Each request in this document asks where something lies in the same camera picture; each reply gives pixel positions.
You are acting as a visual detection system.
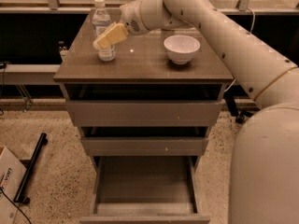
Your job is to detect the black office chair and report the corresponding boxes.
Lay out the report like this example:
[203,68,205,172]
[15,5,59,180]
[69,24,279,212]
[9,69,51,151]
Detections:
[223,86,253,124]

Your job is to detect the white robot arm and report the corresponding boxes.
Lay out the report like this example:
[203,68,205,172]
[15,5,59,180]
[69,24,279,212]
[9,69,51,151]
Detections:
[93,0,299,224]

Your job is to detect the small bottle behind cabinet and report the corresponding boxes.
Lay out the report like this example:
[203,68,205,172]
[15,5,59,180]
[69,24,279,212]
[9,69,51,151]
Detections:
[58,41,68,60]

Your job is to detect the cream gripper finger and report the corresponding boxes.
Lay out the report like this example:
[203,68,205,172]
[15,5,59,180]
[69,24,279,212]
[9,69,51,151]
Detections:
[93,22,129,50]

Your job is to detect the blue label plastic water bottle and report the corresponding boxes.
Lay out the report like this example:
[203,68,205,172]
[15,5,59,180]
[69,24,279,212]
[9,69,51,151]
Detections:
[92,0,115,62]

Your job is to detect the grey top drawer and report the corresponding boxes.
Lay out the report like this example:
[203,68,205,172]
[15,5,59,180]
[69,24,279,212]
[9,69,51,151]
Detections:
[66,100,221,127]

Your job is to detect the black metal bar stand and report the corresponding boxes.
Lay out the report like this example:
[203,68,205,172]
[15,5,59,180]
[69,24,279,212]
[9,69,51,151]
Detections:
[14,133,48,204]

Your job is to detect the white cardboard box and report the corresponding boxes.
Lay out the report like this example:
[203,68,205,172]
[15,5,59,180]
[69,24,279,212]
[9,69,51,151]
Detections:
[0,147,26,224]

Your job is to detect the white ceramic bowl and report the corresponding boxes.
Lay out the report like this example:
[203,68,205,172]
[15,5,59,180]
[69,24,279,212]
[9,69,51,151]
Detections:
[164,35,200,64]

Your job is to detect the grey middle drawer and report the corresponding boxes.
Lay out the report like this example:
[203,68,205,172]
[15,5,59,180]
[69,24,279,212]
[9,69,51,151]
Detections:
[81,127,208,156]

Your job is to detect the grey open bottom drawer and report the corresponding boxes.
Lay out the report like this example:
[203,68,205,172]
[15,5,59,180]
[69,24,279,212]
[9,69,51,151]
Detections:
[79,156,210,224]

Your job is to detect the grey three drawer cabinet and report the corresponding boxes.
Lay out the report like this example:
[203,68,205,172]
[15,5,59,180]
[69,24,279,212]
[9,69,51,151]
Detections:
[53,8,234,224]

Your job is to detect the white cable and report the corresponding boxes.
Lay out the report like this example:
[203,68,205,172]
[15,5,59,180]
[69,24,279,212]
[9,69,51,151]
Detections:
[223,7,256,93]

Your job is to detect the black cable on floor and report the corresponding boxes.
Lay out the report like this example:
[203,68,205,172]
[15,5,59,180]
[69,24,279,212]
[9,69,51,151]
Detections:
[0,189,32,224]

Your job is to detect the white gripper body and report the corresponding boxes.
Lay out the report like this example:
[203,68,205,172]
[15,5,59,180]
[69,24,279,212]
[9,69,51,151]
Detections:
[120,0,150,35]

